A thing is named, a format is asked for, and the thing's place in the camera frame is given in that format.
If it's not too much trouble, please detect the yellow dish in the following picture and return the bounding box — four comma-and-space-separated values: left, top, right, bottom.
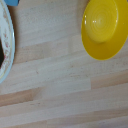
80, 0, 128, 62

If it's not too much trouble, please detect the white floral plate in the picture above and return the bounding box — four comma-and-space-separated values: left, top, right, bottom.
0, 1, 17, 85

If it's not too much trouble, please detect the blue mug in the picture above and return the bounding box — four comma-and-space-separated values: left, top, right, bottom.
3, 0, 20, 8

